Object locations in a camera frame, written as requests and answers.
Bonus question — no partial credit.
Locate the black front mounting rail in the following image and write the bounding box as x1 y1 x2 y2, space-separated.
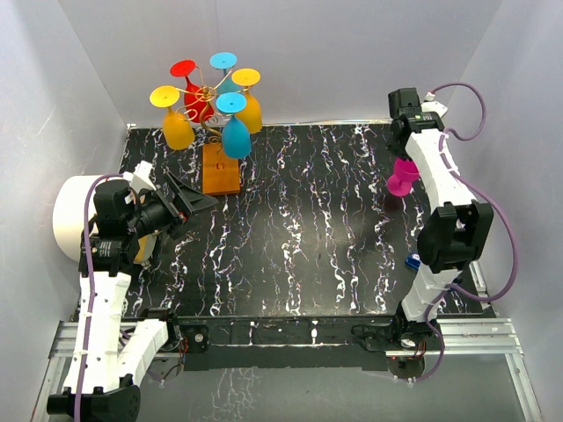
118 314 445 375

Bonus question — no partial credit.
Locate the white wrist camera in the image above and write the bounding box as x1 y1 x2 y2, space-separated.
421 91 448 118
122 160 156 193

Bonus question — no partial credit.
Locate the purple cable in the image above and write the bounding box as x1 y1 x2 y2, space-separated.
395 82 521 383
72 173 166 422

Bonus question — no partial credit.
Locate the blue stapler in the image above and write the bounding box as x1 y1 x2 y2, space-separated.
405 252 421 271

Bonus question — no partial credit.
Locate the white cylinder drum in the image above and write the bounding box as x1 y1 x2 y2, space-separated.
52 174 157 266

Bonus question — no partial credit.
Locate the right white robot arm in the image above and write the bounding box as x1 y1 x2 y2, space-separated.
387 88 494 349

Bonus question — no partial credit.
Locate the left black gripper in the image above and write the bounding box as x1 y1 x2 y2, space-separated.
126 172 218 238

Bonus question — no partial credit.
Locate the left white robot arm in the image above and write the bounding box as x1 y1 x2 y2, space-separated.
47 162 218 421

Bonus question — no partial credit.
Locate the magenta wine glass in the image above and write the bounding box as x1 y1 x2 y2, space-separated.
386 158 420 197

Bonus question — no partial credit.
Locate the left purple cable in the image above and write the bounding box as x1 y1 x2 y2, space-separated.
72 173 166 422

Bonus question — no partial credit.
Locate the teal wine glass back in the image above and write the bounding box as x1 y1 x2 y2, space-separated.
209 52 239 94

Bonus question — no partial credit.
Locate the blue wine glass front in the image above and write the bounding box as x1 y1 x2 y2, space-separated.
216 92 252 159

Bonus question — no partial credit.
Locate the gold wire glass rack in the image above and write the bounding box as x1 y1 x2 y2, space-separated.
178 65 222 144

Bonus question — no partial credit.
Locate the orange glass yellow base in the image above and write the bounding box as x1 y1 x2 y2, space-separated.
231 68 263 135
150 85 195 150

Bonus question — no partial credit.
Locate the orange wooden rack base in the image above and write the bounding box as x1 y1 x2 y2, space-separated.
202 143 240 196

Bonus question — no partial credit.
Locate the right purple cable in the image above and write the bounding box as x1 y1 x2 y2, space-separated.
395 82 521 383

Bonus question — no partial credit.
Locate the red wine glass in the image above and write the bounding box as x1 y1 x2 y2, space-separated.
170 60 215 123

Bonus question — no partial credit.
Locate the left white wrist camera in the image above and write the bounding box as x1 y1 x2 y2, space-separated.
122 160 156 193

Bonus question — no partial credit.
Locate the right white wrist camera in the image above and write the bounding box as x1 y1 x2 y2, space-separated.
421 91 448 118

